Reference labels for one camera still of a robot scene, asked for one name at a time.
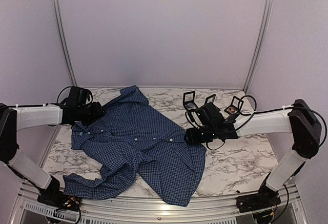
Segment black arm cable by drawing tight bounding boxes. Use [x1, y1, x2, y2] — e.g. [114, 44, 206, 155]
[15, 85, 94, 112]
[186, 94, 328, 209]

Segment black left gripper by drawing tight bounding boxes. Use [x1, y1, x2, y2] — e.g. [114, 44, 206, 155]
[76, 104, 105, 129]

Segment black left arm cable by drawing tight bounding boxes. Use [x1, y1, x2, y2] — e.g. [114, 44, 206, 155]
[15, 85, 94, 112]

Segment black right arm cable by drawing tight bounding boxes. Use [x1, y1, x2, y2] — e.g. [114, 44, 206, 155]
[186, 94, 328, 209]

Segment black open display box right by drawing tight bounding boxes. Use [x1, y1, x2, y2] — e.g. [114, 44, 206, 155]
[224, 96, 244, 115]

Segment black open display box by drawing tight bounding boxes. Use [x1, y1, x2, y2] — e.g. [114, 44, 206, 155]
[182, 91, 198, 112]
[204, 94, 216, 106]
[224, 96, 244, 115]

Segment black open display box left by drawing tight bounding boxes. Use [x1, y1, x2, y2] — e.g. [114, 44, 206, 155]
[182, 91, 198, 112]

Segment blue plaid shirt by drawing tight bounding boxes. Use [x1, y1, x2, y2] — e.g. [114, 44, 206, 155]
[64, 86, 206, 207]

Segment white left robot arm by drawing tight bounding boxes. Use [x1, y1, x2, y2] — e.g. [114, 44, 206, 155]
[1, 86, 105, 209]

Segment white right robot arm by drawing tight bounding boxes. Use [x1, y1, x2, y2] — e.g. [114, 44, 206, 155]
[183, 99, 327, 212]

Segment aluminium front frame rail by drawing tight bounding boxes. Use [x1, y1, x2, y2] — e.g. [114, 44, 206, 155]
[15, 180, 305, 224]

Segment black wrist camera on right gripper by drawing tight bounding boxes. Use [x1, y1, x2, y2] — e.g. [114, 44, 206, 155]
[185, 108, 204, 129]

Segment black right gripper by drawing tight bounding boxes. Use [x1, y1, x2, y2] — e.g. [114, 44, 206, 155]
[183, 125, 217, 146]

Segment black open display box middle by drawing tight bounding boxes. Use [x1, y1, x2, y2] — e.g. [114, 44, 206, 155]
[204, 94, 216, 106]

